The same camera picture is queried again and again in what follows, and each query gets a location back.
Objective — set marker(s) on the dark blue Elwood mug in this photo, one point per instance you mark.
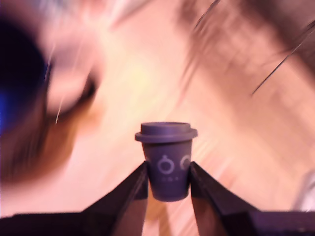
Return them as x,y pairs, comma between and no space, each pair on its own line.
19,61

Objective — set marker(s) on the grey coffee capsule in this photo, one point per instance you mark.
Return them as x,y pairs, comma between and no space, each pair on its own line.
167,172

